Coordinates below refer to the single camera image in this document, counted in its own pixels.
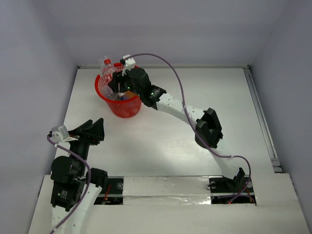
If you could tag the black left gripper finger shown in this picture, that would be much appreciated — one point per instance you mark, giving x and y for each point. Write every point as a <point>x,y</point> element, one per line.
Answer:
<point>95,132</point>
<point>82,126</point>

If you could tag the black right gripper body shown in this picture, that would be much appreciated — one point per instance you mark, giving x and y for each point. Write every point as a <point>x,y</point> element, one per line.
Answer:
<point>125,82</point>

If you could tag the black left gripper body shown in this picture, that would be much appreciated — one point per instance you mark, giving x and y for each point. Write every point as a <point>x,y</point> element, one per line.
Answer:
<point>86,136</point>

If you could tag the large clear plastic bottle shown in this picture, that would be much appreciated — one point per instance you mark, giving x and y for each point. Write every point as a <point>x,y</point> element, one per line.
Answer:
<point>106,91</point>

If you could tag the orange juice bottle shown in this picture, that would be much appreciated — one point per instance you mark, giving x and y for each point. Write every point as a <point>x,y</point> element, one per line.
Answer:
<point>129,95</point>

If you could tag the red label cola bottle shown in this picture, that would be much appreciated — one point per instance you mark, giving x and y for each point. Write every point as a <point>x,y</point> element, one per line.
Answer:
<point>109,68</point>

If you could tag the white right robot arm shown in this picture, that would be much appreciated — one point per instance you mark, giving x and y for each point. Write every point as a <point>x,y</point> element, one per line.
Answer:
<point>205,123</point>

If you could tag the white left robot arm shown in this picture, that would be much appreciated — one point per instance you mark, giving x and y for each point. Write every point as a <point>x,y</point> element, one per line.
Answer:
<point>76,185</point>

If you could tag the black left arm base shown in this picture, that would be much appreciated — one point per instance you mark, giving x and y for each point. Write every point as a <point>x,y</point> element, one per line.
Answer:
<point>113,194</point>

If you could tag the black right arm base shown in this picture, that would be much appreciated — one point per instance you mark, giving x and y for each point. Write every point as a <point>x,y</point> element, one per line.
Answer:
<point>222,191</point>

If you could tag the red mesh plastic bin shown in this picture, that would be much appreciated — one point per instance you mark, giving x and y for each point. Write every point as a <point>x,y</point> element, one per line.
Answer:
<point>120,107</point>

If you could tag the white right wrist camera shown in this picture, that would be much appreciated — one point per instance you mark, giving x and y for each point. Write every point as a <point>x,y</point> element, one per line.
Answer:
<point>128,64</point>

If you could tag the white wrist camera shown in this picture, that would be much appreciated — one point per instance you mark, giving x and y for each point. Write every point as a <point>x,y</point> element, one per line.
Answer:
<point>128,64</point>
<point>60,134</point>

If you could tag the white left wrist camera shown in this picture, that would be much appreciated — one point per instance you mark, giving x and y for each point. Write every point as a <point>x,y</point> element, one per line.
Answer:
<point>60,134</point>

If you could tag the aluminium rail on right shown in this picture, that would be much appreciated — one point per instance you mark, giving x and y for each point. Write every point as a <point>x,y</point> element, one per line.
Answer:
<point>262,121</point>

